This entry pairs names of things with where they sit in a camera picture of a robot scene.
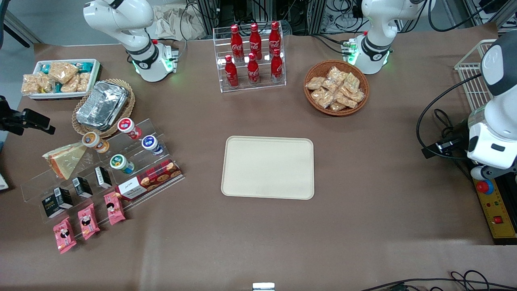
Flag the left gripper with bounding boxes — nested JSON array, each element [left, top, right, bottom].
[[422, 121, 517, 170]]

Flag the large rice cracker pack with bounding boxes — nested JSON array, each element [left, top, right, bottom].
[[48, 61, 79, 84]]

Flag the white wire rack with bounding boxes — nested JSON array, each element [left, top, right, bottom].
[[454, 39, 498, 112]]

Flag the oval tan wicker basket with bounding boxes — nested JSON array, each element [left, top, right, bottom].
[[72, 78, 136, 139]]

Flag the beige crumpled cloth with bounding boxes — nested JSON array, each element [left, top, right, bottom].
[[147, 5, 206, 41]]

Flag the triangle sandwich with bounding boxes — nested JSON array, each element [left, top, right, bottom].
[[42, 142, 87, 180]]

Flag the black floor cables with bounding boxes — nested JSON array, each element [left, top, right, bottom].
[[359, 270, 517, 291]]

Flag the yellow panel control box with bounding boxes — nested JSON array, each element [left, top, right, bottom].
[[473, 178, 517, 245]]

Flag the red cola bottle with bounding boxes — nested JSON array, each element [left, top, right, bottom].
[[249, 23, 262, 60], [269, 21, 282, 57], [271, 48, 283, 83], [230, 24, 244, 62], [247, 53, 260, 86], [225, 55, 239, 89]]

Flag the red lid yogurt cup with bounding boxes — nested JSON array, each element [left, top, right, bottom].
[[117, 118, 143, 140]]

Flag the orange lid yogurt cup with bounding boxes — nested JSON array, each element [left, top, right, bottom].
[[82, 132, 110, 154]]

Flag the white rectangular plastic bin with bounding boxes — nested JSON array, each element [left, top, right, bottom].
[[22, 59, 101, 100]]

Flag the beige plastic tray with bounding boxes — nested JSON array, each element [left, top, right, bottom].
[[221, 136, 315, 200]]

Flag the aluminium frame profile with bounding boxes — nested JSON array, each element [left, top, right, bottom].
[[464, 0, 517, 29], [196, 0, 227, 35]]

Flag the green lid yogurt cup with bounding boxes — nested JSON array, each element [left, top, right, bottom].
[[109, 154, 135, 175]]

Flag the large black drink carton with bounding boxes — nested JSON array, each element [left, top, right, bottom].
[[41, 187, 74, 219]]

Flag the aluminium foil lidded container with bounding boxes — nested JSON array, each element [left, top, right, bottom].
[[76, 81, 130, 131]]

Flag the black cable bundle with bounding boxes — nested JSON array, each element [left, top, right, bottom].
[[283, 0, 364, 35]]

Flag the grey aluminium bar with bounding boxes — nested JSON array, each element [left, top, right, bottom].
[[0, 10, 43, 48]]

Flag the red cookie box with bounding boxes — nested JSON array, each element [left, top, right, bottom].
[[115, 158, 183, 202]]

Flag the clear acrylic tiered display stand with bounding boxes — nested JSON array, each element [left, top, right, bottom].
[[20, 118, 186, 227]]

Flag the small black drink carton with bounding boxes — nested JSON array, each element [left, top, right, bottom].
[[72, 177, 94, 199], [95, 166, 113, 190]]

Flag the blue lid yogurt cup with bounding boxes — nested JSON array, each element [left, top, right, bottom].
[[141, 135, 164, 156]]

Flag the pink snack packet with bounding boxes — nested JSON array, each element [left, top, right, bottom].
[[53, 216, 77, 255], [78, 203, 101, 240], [104, 191, 126, 226]]

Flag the round brown wicker basket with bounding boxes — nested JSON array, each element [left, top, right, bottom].
[[304, 60, 370, 117]]

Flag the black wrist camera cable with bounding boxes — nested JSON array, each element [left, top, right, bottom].
[[416, 73, 483, 161]]

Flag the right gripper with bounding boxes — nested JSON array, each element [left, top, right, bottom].
[[0, 96, 56, 136]]

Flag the clear acrylic bottle rack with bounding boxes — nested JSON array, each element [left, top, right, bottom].
[[213, 22, 286, 93]]

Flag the black power cable with plug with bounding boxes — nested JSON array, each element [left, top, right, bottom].
[[433, 108, 469, 140]]

